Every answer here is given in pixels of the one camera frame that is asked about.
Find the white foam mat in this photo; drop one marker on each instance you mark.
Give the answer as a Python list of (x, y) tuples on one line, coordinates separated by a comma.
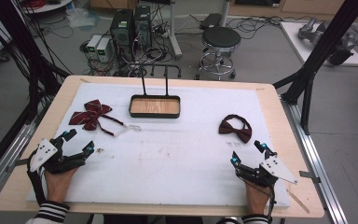
[(167, 161)]

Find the white floor board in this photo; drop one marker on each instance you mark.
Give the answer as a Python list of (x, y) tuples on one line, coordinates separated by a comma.
[(295, 43)]

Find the black round stool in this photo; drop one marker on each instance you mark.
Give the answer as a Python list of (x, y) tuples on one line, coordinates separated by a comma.
[(221, 36)]

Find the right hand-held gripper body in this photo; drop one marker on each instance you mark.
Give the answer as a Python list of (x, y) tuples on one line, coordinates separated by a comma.
[(276, 169)]

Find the plain dark red bow tie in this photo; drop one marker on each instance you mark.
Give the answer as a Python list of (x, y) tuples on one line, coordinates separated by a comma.
[(234, 130)]

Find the grey table leg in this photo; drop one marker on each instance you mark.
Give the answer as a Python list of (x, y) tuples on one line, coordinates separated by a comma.
[(174, 31), (225, 12)]

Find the black computer tower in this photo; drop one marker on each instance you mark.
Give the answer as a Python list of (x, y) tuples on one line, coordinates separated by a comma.
[(143, 28), (121, 31)]

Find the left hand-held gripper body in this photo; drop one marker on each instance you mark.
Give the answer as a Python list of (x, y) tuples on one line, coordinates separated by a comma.
[(48, 152)]

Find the white round table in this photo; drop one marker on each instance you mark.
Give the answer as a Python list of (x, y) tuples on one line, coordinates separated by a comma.
[(52, 6)]

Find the striped red bow tie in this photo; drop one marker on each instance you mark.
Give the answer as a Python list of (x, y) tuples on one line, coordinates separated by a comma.
[(91, 115)]

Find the person's right hand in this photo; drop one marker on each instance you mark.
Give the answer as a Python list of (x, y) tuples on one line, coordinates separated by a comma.
[(256, 199)]

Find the clear plastic bag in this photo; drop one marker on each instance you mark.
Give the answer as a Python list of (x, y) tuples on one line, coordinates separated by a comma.
[(80, 17)]

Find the black rack with wooden tray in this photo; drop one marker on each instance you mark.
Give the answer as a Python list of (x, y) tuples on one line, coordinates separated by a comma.
[(154, 106)]

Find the thin wooden strip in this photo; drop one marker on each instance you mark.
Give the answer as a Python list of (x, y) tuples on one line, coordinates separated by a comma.
[(298, 200)]

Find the person's left hand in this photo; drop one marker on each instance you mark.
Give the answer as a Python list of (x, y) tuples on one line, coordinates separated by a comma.
[(57, 186)]

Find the metal clamp bracket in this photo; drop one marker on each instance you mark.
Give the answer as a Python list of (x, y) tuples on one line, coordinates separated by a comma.
[(309, 175), (17, 162)]

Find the aluminium rail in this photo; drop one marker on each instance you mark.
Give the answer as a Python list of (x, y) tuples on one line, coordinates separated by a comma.
[(9, 149), (310, 155)]

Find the black metal frame post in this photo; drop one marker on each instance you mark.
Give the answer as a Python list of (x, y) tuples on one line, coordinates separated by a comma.
[(15, 31), (332, 40)]

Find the white power supply unit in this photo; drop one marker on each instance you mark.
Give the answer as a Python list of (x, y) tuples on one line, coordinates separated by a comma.
[(93, 45), (104, 48)]

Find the black flat bag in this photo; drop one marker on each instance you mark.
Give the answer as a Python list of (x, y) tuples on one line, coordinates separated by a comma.
[(211, 21)]

